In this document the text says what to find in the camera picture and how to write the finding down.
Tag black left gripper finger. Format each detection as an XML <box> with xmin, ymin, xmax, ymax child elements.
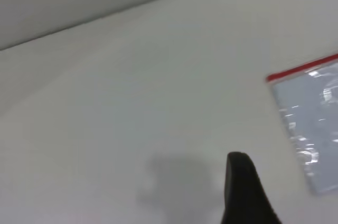
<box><xmin>220</xmin><ymin>151</ymin><xmax>284</xmax><ymax>224</ymax></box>

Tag clear plastic zipper bag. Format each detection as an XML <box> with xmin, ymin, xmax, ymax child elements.
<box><xmin>265</xmin><ymin>53</ymin><xmax>338</xmax><ymax>196</ymax></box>

